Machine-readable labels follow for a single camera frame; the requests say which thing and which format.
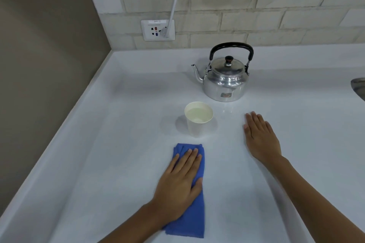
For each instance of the person's right hand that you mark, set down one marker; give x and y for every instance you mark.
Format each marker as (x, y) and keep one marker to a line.
(261, 140)

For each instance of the person's left hand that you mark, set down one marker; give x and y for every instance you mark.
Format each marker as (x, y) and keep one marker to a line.
(174, 191)

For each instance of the person's right middle finger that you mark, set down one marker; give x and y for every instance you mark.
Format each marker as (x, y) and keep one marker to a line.
(255, 120)

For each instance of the person's left little finger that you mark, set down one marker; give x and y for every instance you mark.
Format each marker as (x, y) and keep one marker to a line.
(173, 163)

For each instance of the person's left middle finger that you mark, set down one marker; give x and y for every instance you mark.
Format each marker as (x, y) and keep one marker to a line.
(191, 163)

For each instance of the person's right thumb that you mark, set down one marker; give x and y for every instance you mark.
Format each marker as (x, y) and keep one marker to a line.
(245, 131)

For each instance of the person's right little finger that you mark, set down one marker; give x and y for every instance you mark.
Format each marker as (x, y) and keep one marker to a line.
(270, 129)

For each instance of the person's left thumb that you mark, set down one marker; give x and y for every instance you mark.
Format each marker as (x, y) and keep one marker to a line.
(198, 186)

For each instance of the blue cloth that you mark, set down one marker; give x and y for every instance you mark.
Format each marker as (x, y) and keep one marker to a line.
(194, 217)

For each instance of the person's left forearm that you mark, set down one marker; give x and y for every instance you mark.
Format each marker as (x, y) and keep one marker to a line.
(134, 225)

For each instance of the person's right forearm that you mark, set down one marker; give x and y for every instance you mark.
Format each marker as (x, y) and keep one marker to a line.
(310, 203)

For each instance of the white paper cup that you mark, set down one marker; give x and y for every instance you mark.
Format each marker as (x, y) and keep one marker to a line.
(198, 121)

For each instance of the silver metal kettle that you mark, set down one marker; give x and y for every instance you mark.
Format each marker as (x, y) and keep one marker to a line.
(225, 80)

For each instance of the white wall socket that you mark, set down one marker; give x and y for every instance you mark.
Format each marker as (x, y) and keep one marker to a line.
(151, 30)

